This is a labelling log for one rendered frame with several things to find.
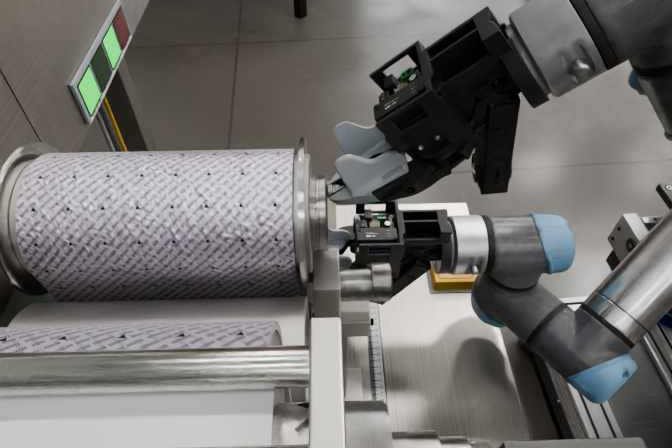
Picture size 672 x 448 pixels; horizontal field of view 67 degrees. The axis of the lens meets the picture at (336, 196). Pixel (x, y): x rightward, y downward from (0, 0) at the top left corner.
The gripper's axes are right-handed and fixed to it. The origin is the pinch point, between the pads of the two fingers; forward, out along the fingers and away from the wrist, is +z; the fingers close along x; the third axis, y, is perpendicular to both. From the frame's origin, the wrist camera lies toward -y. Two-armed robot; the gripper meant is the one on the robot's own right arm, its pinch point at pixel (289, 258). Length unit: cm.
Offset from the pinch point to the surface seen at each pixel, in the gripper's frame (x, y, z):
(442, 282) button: -6.5, -16.7, -23.6
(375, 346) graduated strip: 3.3, -18.9, -12.0
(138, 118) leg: -72, -34, 46
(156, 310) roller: 15.2, 14.0, 10.3
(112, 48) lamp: -35.7, 9.5, 29.3
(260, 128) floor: -157, -109, 27
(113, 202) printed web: 9.1, 21.6, 13.2
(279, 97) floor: -183, -109, 19
